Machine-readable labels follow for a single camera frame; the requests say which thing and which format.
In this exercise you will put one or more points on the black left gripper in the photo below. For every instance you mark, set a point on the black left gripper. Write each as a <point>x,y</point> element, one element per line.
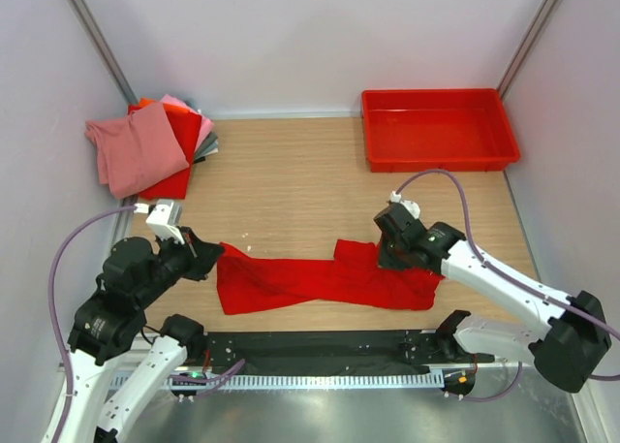
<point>201,255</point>

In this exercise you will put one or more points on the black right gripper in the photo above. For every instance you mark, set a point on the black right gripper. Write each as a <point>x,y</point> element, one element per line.
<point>385,261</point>

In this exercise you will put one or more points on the red t shirt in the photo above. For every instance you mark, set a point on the red t shirt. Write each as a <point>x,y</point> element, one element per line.
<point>246,285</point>
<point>185,126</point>

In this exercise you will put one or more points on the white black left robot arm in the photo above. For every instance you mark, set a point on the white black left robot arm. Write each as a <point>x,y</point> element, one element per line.
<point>134,275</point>

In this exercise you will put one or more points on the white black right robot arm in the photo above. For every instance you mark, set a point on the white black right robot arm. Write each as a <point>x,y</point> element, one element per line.
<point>563,337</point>

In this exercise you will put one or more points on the grey folded t shirt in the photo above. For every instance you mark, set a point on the grey folded t shirt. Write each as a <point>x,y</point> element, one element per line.
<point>208,146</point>

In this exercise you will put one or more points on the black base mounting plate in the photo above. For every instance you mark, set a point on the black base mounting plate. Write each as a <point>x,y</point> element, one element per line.
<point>326,354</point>

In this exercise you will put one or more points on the red plastic tray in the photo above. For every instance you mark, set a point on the red plastic tray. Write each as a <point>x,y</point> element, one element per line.
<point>459,130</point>

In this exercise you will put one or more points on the dusty pink folded t shirt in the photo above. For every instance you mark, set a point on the dusty pink folded t shirt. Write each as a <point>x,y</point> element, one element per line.
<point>136,151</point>

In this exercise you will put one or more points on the light pink folded t shirt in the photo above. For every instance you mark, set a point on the light pink folded t shirt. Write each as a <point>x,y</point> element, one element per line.
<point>206,123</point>

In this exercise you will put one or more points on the red folded t shirt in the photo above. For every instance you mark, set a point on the red folded t shirt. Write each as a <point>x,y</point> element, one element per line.
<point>185,126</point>

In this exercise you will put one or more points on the orange folded t shirt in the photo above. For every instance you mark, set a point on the orange folded t shirt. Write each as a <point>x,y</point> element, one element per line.
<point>144,102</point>

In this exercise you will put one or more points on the white slotted cable duct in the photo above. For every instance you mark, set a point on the white slotted cable duct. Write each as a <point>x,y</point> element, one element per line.
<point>241,383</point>

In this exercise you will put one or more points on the right aluminium frame post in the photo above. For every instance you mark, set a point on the right aluminium frame post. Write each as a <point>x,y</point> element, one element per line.
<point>534,31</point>

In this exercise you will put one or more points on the aluminium frame post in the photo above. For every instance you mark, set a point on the aluminium frame post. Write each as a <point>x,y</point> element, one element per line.
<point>534,31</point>
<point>101,45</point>

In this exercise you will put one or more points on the left aluminium frame post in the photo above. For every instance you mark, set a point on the left aluminium frame post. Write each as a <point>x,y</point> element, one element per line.
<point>101,45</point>

